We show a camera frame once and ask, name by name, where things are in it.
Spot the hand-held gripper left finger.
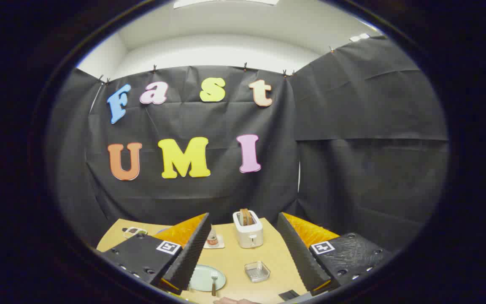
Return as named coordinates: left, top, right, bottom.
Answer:
left=100, top=212, right=212, bottom=295

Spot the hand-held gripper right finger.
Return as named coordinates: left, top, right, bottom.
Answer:
left=276, top=212, right=394, bottom=296

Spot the pale green round plate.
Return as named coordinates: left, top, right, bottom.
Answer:
left=188, top=264, right=227, bottom=292

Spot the small white square tray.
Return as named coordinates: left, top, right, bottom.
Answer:
left=203, top=234, right=225, bottom=250

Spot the perforated metal basket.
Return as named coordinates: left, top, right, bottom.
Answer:
left=244, top=261, right=271, bottom=283

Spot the white toaster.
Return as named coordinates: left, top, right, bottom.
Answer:
left=232, top=210, right=265, bottom=249

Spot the small white sauce dish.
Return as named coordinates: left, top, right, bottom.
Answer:
left=123, top=227, right=148, bottom=239

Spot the black backdrop cloth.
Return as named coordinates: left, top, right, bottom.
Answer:
left=45, top=36, right=450, bottom=254

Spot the ceiling light panel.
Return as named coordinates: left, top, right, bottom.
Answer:
left=173, top=0, right=279, bottom=9

